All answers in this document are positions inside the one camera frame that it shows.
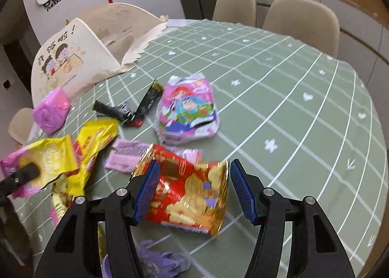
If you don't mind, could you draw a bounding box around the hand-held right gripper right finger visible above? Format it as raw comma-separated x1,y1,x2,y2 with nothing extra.
229,159,356,278

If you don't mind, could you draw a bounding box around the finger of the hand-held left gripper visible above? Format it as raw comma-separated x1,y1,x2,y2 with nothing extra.
0,164,40,198

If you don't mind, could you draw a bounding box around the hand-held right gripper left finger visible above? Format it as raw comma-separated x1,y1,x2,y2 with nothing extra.
35,160,161,278

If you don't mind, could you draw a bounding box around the yellow snack packet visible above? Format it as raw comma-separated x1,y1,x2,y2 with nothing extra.
18,136,82,191

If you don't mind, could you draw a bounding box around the red gold snack bag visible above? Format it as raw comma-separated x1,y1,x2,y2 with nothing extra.
131,143,230,238

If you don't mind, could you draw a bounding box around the black wrapper with gold end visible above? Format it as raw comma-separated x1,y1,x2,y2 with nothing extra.
129,80,165,127

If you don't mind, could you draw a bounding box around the pink snack packet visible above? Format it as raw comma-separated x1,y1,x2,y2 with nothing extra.
0,147,34,198

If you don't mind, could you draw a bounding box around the beige chair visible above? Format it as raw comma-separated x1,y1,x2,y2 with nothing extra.
262,0,340,59
9,108,34,142
213,0,257,27

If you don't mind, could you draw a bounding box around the purple square toy case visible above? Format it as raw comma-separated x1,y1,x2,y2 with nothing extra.
32,88,72,134

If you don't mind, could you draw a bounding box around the lavender plastic toy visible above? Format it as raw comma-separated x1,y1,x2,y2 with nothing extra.
102,239,191,278

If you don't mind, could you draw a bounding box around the yellow red snack wrapper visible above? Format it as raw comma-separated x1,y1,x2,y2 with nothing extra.
50,118,120,225

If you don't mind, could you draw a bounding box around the green checked tablecloth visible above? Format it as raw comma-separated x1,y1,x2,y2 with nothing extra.
12,19,389,278

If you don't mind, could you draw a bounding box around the black crumpled wrapper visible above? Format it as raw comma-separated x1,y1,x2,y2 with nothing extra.
93,100,136,123

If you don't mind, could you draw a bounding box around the white pink cartoon packet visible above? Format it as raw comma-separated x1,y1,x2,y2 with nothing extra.
154,73,220,145

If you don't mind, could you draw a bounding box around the cream cartoon tote bag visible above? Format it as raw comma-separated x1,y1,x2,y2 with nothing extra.
30,3,169,105

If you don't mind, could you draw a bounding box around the wooden wall shelf cabinet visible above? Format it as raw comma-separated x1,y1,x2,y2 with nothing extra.
222,0,389,63

